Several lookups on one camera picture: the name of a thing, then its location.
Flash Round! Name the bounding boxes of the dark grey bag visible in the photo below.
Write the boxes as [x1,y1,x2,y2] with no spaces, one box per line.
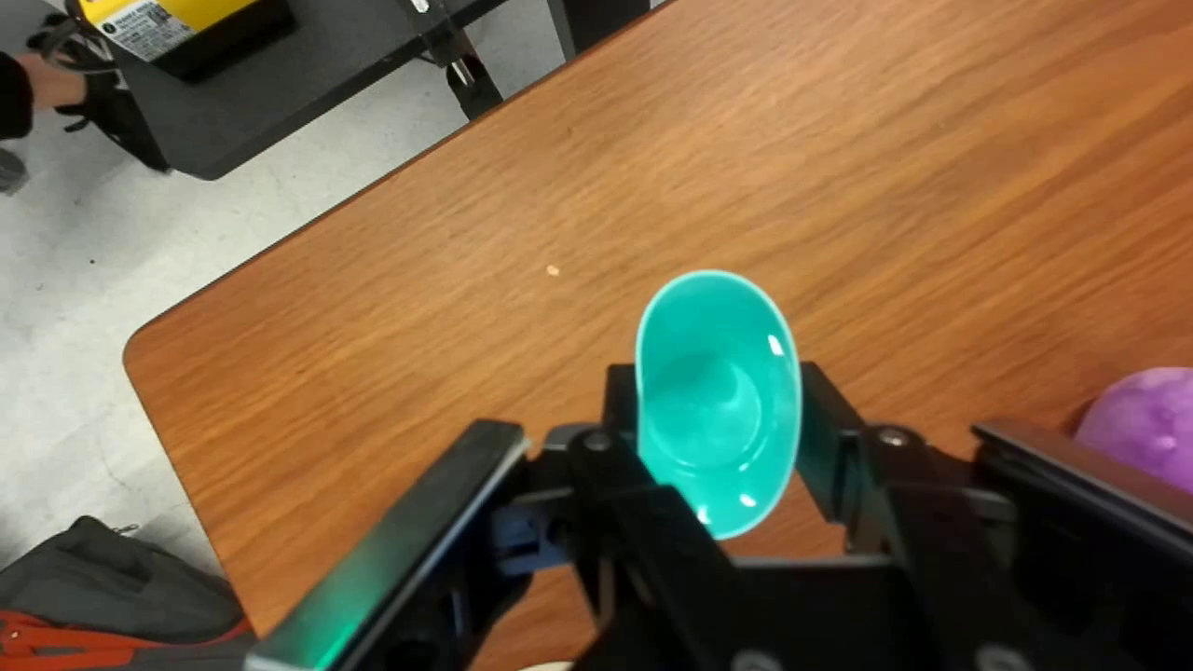
[0,514,248,650]

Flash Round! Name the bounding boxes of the black side cart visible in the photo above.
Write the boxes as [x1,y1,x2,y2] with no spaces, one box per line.
[66,0,509,183]

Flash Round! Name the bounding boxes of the yellow labelled box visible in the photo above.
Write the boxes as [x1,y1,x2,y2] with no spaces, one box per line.
[76,0,294,83]

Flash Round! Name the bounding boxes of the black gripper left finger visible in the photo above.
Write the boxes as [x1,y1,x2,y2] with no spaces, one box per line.
[248,362,750,671]

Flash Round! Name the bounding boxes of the purple ball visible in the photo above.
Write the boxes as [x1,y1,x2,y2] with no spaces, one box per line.
[1073,362,1193,496]

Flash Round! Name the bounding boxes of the teal plastic cup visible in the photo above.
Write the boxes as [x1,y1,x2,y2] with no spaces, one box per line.
[632,268,805,546]

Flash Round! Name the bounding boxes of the red strap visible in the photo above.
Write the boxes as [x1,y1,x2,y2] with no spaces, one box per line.
[0,608,255,671]

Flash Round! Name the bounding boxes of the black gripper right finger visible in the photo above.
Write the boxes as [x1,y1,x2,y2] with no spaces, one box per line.
[796,362,1193,671]

